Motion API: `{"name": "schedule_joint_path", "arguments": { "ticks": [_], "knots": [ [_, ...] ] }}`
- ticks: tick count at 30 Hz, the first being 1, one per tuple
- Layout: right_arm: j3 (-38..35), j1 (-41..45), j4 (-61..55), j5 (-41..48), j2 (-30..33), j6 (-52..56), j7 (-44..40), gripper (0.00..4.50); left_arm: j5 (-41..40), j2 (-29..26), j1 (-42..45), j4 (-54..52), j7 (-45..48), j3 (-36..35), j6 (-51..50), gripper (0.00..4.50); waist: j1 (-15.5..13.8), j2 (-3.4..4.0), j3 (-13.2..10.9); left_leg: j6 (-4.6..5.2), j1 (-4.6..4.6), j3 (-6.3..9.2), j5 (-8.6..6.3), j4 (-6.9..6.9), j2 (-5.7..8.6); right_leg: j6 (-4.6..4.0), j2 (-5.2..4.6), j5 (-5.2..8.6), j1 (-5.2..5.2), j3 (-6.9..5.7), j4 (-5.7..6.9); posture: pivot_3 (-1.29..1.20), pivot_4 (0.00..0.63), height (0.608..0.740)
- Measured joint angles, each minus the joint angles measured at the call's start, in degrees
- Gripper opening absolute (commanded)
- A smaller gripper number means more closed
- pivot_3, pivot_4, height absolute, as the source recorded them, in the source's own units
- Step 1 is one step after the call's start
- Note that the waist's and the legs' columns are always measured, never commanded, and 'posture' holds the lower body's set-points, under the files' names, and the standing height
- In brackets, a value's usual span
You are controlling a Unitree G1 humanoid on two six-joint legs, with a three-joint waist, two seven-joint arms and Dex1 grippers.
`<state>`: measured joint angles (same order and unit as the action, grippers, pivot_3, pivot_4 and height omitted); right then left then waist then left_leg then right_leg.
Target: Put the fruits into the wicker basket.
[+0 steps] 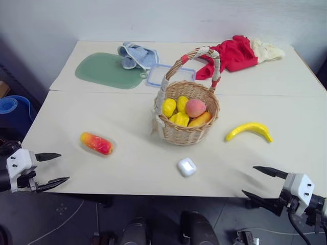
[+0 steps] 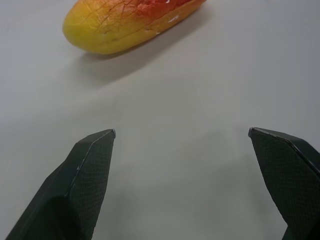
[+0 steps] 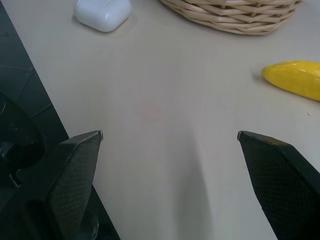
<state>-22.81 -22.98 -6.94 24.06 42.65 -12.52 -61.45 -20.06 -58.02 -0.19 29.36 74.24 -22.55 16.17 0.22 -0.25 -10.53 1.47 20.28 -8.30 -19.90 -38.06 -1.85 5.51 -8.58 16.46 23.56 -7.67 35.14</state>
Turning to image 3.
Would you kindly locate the dark round base under table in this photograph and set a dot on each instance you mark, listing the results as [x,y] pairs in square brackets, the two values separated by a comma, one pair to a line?
[17,150]

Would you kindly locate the white earbuds case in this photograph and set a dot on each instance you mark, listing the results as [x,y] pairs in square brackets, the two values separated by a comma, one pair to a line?
[102,13]

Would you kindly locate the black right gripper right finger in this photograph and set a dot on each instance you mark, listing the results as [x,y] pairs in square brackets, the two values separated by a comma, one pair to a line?
[277,185]

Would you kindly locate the yellow toy banana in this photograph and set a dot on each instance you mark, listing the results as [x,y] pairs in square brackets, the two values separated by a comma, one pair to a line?
[295,77]

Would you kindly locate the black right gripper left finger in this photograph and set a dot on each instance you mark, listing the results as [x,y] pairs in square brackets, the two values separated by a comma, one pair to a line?
[67,185]

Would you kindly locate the woven wicker basket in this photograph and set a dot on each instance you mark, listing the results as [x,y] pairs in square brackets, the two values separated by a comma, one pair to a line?
[232,15]

